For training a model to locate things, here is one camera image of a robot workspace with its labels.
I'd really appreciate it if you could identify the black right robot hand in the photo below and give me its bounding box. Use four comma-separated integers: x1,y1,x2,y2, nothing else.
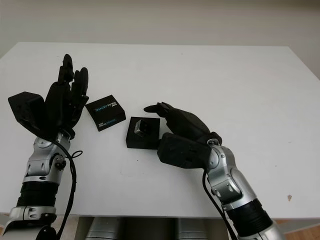
143,101,223,146

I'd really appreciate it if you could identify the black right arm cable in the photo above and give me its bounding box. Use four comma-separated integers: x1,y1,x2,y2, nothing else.
202,171,241,240

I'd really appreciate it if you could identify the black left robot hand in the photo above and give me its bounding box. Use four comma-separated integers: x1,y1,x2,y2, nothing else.
44,53,90,131

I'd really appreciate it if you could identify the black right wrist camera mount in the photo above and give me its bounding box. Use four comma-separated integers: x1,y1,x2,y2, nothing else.
156,132,214,174

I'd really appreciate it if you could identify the small silver camera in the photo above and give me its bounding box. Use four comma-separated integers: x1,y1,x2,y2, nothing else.
132,119,154,138

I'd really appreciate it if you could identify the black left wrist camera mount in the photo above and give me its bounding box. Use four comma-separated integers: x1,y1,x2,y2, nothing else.
7,91,51,138

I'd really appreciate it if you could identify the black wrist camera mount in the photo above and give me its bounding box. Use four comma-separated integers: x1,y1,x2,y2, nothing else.
156,132,214,174
7,91,51,138

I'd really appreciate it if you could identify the black RealSense box lid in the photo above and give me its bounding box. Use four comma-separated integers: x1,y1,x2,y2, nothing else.
84,94,126,132

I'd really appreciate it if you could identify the grey robot torso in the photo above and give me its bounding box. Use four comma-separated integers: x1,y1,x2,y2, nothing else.
84,216,221,240

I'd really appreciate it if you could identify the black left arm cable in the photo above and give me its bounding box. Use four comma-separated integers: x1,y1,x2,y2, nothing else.
51,139,84,240

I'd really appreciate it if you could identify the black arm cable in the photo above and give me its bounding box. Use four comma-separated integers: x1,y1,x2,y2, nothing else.
51,139,84,240
202,171,241,240

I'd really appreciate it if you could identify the black camera box base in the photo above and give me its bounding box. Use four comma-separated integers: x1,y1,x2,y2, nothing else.
124,116,161,151

